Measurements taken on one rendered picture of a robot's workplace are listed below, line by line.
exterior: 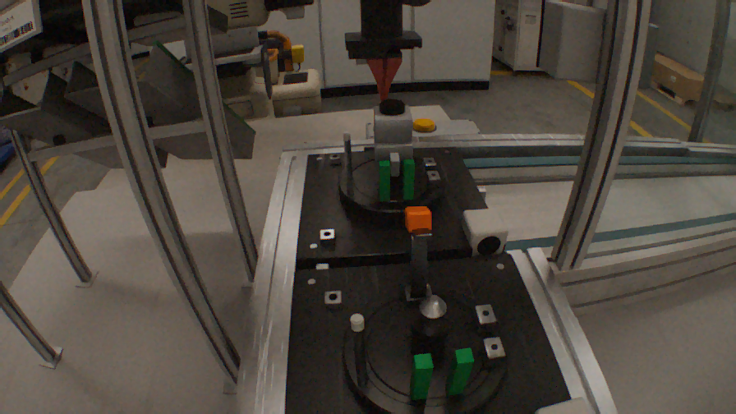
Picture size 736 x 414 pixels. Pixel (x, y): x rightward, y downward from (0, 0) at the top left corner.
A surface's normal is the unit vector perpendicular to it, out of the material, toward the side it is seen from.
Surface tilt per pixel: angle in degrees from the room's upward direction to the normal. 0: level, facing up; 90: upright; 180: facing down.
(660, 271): 90
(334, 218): 0
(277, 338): 0
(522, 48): 90
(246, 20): 98
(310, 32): 90
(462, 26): 90
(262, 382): 0
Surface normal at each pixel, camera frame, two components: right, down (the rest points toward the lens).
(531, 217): -0.03, -0.80
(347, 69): 0.13, 0.58
